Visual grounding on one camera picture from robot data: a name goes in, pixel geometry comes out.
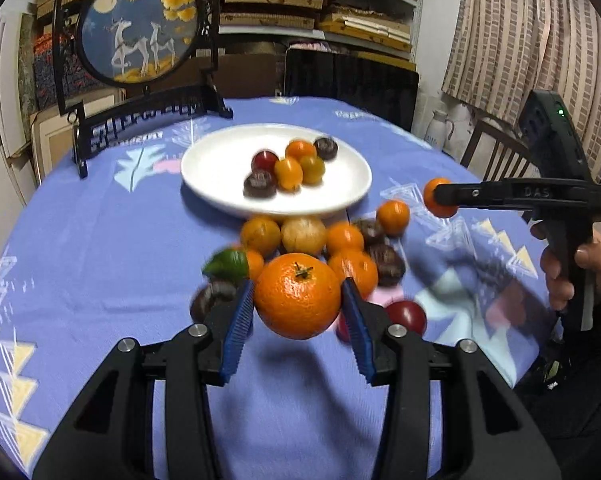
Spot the person's dark clothing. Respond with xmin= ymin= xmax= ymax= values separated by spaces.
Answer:
xmin=513 ymin=255 xmax=601 ymax=480

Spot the wooden picture frame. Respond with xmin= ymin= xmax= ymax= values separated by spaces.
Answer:
xmin=29 ymin=91 xmax=127 ymax=173

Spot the small orange mandarin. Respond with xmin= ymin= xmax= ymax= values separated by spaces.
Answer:
xmin=423 ymin=177 xmax=459 ymax=219
xmin=240 ymin=215 xmax=282 ymax=258
xmin=376 ymin=200 xmax=411 ymax=237
xmin=327 ymin=250 xmax=379 ymax=300
xmin=233 ymin=245 xmax=265 ymax=281
xmin=285 ymin=140 xmax=317 ymax=161
xmin=326 ymin=222 xmax=365 ymax=256

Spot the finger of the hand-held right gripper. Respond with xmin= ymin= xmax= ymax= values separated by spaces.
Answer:
xmin=436 ymin=182 xmax=534 ymax=210

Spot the green orange mandarin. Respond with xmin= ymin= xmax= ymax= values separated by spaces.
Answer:
xmin=299 ymin=155 xmax=326 ymax=184

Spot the pile of colourful fabrics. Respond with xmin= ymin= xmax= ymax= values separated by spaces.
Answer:
xmin=28 ymin=7 xmax=126 ymax=111

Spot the green lime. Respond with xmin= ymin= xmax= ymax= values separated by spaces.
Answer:
xmin=202 ymin=249 xmax=251 ymax=283

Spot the brown wooden chair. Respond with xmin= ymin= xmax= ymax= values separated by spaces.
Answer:
xmin=460 ymin=115 xmax=537 ymax=182

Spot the dark brown round fruit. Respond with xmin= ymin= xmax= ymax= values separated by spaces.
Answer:
xmin=243 ymin=170 xmax=278 ymax=198
xmin=313 ymin=136 xmax=339 ymax=161
xmin=353 ymin=218 xmax=387 ymax=248
xmin=190 ymin=280 xmax=238 ymax=323
xmin=366 ymin=243 xmax=407 ymax=287

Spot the pink red round fruit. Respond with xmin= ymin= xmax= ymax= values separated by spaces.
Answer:
xmin=335 ymin=310 xmax=354 ymax=343

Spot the person's right hand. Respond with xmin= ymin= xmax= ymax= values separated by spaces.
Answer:
xmin=530 ymin=222 xmax=601 ymax=314

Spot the white oval plate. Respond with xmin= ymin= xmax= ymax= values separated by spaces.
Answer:
xmin=180 ymin=123 xmax=372 ymax=219

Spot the large orange mandarin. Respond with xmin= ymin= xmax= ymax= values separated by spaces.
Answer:
xmin=254 ymin=253 xmax=343 ymax=340

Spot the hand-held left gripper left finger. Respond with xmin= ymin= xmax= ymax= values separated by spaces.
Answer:
xmin=33 ymin=279 xmax=256 ymax=480

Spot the dark red plum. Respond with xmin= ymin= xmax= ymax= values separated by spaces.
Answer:
xmin=251 ymin=150 xmax=280 ymax=173
xmin=384 ymin=300 xmax=427 ymax=337

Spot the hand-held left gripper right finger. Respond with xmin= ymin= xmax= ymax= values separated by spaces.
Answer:
xmin=341 ymin=277 xmax=562 ymax=480

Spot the round deer screen black stand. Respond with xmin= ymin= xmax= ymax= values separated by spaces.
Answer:
xmin=53 ymin=0 xmax=236 ymax=179

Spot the beige checked curtain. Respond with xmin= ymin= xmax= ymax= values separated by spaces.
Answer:
xmin=440 ymin=0 xmax=601 ymax=186

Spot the yellow orange kumquat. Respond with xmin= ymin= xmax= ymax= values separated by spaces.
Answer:
xmin=274 ymin=156 xmax=304 ymax=192

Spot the black chair back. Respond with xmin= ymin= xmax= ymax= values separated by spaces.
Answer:
xmin=283 ymin=47 xmax=420 ymax=133

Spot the stack of flat brown boxes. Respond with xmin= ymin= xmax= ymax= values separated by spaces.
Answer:
xmin=218 ymin=0 xmax=418 ymax=58

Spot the blue patterned tablecloth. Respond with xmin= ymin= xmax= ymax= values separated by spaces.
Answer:
xmin=0 ymin=95 xmax=563 ymax=480

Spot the white jug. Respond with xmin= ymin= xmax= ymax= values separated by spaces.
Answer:
xmin=423 ymin=109 xmax=456 ymax=149

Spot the brown cardboard box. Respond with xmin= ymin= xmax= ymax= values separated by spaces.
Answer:
xmin=215 ymin=52 xmax=282 ymax=99

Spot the tan round fruit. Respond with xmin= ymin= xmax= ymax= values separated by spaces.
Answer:
xmin=281 ymin=216 xmax=327 ymax=256

